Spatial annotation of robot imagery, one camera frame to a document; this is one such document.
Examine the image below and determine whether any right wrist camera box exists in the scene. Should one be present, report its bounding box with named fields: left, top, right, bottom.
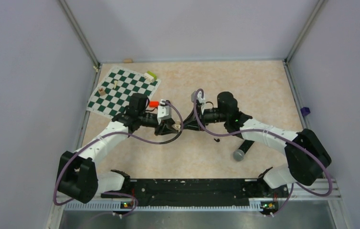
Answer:
left=191, top=90, right=206, bottom=111

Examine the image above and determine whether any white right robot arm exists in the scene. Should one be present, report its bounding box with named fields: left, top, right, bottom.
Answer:
left=184, top=89, right=332, bottom=197

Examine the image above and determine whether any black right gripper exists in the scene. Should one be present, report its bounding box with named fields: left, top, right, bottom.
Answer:
left=180, top=104, right=228, bottom=132

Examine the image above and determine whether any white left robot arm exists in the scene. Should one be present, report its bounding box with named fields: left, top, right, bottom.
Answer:
left=53, top=93, right=179, bottom=206

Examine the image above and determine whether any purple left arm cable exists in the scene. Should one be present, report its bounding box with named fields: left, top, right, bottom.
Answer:
left=53, top=100, right=184, bottom=219

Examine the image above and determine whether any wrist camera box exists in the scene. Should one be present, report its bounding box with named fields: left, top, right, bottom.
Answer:
left=157, top=100, right=172, bottom=123
left=191, top=90, right=206, bottom=111

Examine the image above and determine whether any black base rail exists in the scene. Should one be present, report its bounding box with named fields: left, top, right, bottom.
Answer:
left=119, top=178, right=288, bottom=207

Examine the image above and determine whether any green white toy block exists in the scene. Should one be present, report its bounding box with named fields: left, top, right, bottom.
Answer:
left=144, top=71, right=157, bottom=83

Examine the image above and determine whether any small wooden cube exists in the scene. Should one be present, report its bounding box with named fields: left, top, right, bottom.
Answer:
left=97, top=88, right=106, bottom=96

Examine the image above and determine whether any green white chessboard mat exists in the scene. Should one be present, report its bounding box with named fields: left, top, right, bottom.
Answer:
left=86, top=66, right=161, bottom=119

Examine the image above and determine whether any orange red block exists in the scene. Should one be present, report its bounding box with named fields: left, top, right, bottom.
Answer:
left=148, top=101, right=159, bottom=108

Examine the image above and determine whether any black microphone grey head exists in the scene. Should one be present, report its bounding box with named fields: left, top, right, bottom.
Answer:
left=233, top=140, right=254, bottom=162

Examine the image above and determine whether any small purple object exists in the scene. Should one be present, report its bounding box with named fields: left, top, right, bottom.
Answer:
left=300, top=107, right=311, bottom=117

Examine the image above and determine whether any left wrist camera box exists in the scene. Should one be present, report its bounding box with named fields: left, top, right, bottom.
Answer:
left=157, top=100, right=172, bottom=123

